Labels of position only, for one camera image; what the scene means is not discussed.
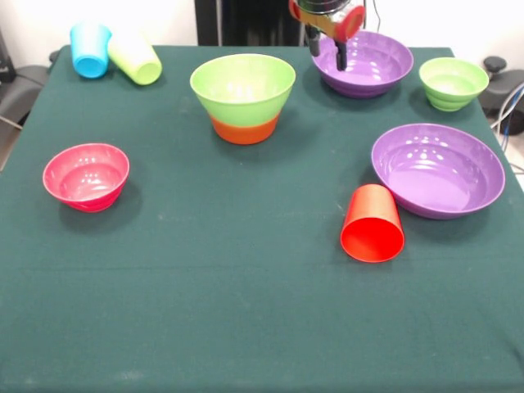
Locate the small green bowl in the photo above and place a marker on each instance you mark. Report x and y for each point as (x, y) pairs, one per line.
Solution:
(452, 88)

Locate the yellow-green cup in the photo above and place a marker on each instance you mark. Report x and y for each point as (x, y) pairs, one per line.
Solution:
(137, 61)

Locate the pink bowl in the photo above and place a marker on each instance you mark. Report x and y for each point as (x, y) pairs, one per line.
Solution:
(86, 184)

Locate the purple bowl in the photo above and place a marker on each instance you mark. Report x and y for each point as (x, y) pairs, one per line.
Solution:
(438, 176)
(372, 65)

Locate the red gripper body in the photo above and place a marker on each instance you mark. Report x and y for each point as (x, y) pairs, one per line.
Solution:
(348, 24)

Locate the orange bowl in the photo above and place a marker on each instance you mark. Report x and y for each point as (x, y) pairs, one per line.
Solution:
(245, 133)

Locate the dark green tablecloth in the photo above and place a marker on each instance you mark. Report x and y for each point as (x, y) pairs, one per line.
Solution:
(245, 307)

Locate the blue cup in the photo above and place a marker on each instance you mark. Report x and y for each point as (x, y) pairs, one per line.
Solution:
(88, 53)

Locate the large green bowl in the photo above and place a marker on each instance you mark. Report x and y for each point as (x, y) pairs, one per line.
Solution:
(241, 90)

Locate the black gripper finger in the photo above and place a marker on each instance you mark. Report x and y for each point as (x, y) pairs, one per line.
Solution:
(341, 55)
(314, 41)

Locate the black chair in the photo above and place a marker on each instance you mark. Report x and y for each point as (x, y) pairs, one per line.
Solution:
(20, 92)
(505, 88)

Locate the red cup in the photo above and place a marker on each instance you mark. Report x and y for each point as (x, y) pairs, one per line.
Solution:
(372, 241)

